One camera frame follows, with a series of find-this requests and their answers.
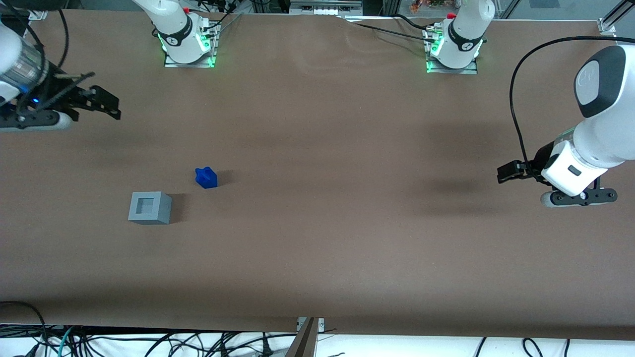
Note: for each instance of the metal table corner bracket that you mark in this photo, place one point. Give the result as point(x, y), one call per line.
point(607, 27)

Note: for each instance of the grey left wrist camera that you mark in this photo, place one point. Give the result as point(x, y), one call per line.
point(580, 197)

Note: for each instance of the blue plastic part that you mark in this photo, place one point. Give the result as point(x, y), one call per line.
point(206, 179)

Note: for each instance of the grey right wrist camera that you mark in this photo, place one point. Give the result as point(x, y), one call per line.
point(44, 120)

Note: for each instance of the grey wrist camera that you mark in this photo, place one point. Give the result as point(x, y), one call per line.
point(44, 120)
point(580, 197)

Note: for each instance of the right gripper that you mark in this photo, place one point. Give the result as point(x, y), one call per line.
point(58, 94)

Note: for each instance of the metal table support strut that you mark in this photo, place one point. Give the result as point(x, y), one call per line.
point(303, 342)

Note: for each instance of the orange background object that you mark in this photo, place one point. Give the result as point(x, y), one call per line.
point(426, 5)

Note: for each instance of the gray square base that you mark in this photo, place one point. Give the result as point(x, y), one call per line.
point(161, 210)

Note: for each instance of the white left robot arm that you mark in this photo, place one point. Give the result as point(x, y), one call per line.
point(610, 139)

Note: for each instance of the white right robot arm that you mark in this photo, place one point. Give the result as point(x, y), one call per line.
point(173, 20)

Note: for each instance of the aluminium frame rail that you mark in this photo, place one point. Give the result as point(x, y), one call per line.
point(325, 6)

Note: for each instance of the diagonal aluminium profile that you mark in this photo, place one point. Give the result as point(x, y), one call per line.
point(620, 12)

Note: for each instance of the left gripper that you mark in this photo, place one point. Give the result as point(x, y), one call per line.
point(539, 161)

